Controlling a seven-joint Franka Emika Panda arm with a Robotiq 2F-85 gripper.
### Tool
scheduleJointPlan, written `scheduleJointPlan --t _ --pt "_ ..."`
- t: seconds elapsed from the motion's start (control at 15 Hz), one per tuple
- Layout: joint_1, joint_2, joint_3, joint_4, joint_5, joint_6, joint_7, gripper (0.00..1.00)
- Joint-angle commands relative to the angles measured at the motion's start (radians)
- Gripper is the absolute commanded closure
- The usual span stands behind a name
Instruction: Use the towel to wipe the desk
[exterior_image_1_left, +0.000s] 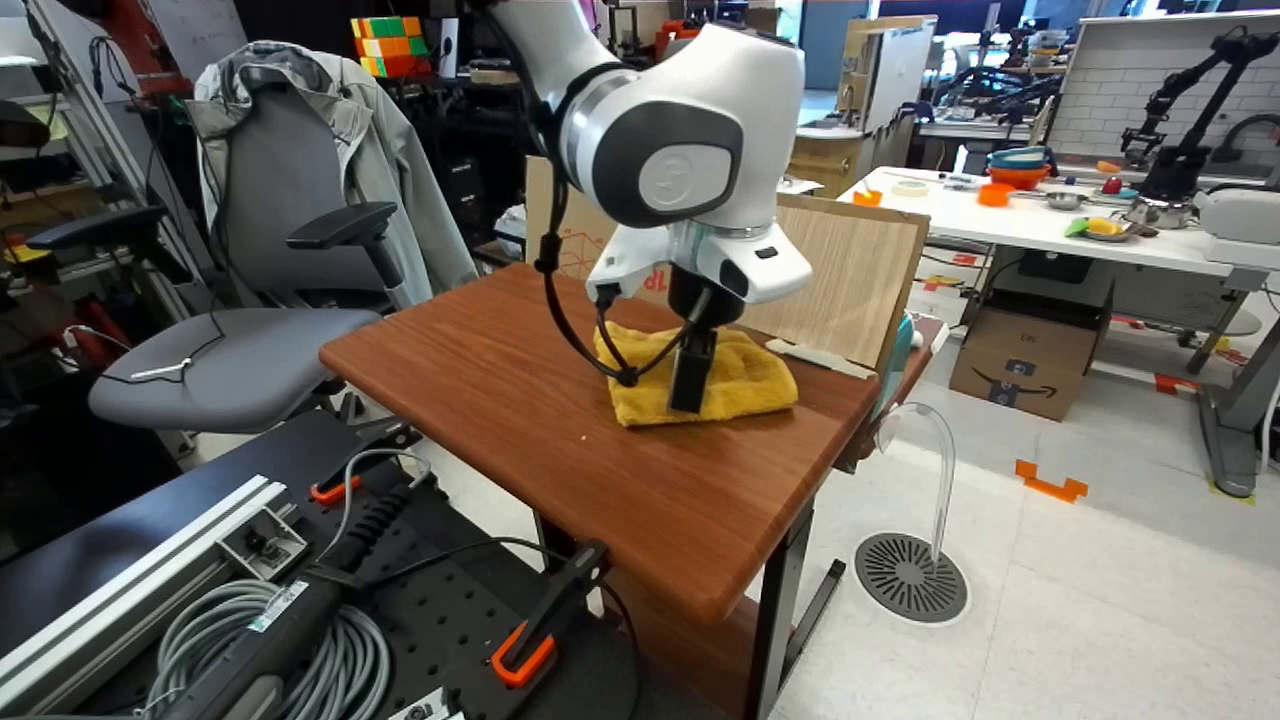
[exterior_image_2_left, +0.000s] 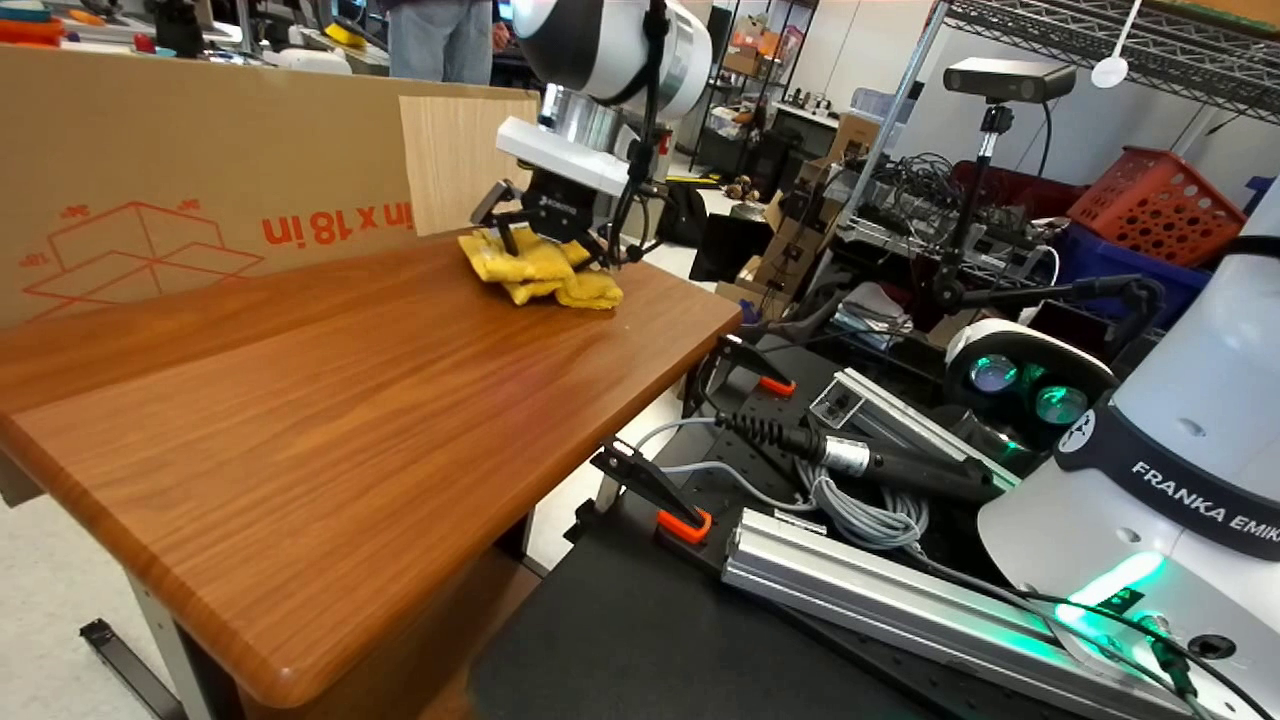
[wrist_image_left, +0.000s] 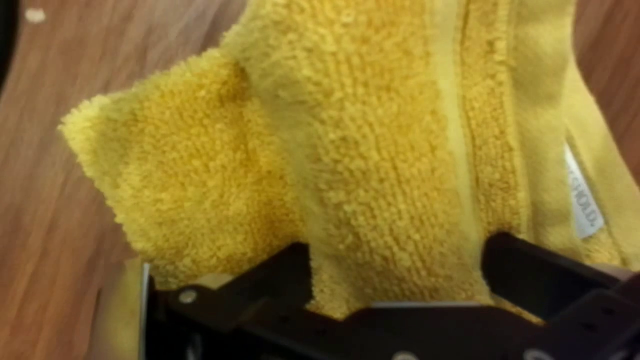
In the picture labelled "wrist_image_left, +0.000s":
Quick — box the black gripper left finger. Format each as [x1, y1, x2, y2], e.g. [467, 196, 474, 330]
[156, 239, 352, 330]

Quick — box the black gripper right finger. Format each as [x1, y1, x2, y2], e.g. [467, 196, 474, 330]
[479, 229, 640, 323]

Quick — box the yellow terry towel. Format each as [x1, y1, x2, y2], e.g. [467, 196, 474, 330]
[58, 0, 640, 323]

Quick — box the silver metal wrist bracket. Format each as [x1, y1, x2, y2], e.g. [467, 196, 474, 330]
[135, 259, 156, 360]

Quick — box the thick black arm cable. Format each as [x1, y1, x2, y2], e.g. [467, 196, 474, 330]
[0, 0, 20, 92]

